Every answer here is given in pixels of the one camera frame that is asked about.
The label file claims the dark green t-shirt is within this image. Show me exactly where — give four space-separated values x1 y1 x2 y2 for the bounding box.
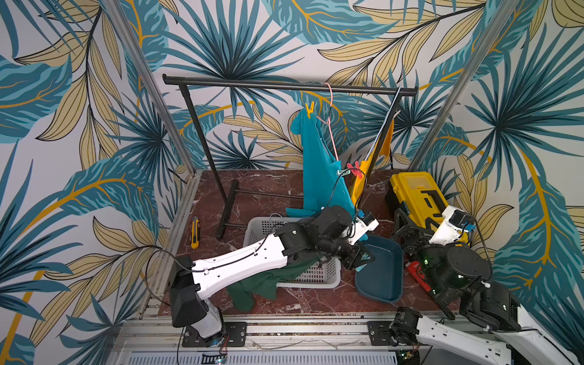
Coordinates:
227 257 319 313

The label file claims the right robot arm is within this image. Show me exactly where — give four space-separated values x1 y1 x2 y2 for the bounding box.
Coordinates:
389 206 583 364

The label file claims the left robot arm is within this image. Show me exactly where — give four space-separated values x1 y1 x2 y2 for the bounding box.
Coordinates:
168 205 379 347

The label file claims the red pipe wrench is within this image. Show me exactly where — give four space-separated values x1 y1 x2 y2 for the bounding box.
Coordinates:
405 261 456 320

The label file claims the grey perforated plastic basket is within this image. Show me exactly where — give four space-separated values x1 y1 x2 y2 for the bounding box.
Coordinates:
243 216 341 289

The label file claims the yellow black toolbox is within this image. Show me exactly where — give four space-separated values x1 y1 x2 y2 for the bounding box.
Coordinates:
386 172 468 246

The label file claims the dark teal plastic tray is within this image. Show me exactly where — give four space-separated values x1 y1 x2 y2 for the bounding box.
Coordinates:
355 235 404 304

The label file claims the pink red clothespin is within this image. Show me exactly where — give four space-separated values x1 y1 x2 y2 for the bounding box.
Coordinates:
346 161 365 179

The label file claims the yellow t-shirt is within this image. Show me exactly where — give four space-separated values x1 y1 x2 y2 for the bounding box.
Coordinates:
350 120 395 206

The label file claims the turquoise printed t-shirt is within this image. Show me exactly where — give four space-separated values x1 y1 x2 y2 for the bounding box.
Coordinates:
286 109 355 217

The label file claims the beige pink clothespin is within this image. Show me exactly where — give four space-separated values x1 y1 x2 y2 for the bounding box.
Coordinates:
392 109 402 120

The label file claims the black clothes rack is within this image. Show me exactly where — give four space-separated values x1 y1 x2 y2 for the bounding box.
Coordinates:
162 74 418 240

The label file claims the yellow clothespin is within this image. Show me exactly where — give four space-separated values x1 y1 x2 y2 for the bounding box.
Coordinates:
305 102 315 119

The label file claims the yellow utility knife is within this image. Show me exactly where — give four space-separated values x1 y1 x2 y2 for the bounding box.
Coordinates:
190 216 200 249

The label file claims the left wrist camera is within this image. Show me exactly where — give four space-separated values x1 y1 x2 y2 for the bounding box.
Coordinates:
347 212 379 246

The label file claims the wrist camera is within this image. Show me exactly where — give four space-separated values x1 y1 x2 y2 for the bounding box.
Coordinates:
429 205 478 246
347 212 379 246

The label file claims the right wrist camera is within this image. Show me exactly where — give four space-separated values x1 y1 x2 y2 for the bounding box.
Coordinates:
429 205 478 246

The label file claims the pale blue wire hanger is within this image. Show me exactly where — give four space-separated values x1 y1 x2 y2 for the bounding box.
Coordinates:
366 87 402 159

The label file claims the pink wire hanger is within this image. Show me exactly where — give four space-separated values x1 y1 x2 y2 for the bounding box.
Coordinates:
317 82 339 161

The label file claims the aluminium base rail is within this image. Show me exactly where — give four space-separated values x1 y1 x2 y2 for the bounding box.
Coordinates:
106 312 395 364

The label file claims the left aluminium frame post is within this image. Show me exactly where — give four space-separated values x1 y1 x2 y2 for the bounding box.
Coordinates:
103 0 196 176

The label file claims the aluminium frame post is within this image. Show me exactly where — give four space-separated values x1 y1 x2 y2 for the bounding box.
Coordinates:
103 0 196 176
408 0 520 172

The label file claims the right aluminium frame post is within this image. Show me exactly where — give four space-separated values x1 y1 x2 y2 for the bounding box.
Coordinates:
408 0 520 172

